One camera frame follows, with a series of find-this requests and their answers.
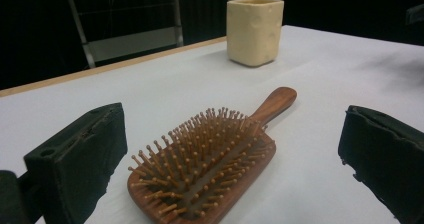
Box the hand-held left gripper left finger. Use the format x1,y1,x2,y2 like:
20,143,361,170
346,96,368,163
23,102,129,224

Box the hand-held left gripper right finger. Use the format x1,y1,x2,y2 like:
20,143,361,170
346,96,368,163
337,105,424,224

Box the wooden paddle hairbrush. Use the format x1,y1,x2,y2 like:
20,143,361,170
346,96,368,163
127,86,298,224

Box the cream square cup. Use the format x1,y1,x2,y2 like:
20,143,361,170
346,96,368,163
226,0,285,68

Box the folding table with metal legs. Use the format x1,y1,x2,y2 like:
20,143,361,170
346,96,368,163
41,0,240,69

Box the white table cover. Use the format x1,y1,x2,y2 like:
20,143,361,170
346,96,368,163
0,24,424,224

